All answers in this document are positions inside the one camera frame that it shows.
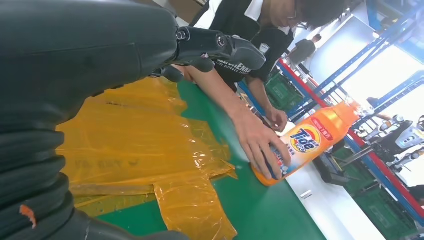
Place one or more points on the orange detergent bottle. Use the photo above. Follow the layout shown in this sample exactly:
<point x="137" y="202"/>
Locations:
<point x="314" y="139"/>

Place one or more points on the green table mat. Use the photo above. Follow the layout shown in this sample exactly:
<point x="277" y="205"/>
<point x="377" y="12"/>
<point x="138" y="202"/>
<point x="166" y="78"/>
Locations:
<point x="265" y="212"/>

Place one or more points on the blue and red shelving rack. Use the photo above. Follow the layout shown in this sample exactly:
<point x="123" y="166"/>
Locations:
<point x="391" y="185"/>

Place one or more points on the grey humanoid robot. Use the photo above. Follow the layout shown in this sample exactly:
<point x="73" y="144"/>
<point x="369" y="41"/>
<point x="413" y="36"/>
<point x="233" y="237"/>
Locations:
<point x="397" y="139"/>

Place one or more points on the person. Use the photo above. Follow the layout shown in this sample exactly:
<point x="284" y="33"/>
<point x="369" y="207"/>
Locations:
<point x="245" y="30"/>
<point x="303" y="49"/>

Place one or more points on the green plastic crate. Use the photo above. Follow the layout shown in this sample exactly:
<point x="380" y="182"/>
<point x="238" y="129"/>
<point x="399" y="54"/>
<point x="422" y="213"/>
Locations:
<point x="281" y="92"/>
<point x="384" y="212"/>

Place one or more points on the yellow plastic sheet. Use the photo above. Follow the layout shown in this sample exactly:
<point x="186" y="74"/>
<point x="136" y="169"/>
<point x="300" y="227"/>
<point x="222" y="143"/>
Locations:
<point x="139" y="149"/>

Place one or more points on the white table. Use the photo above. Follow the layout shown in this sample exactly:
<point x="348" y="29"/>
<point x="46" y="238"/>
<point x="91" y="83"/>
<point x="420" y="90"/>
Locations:
<point x="331" y="212"/>

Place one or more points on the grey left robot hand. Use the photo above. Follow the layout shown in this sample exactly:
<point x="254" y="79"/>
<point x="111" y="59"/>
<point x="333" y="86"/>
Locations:
<point x="82" y="49"/>

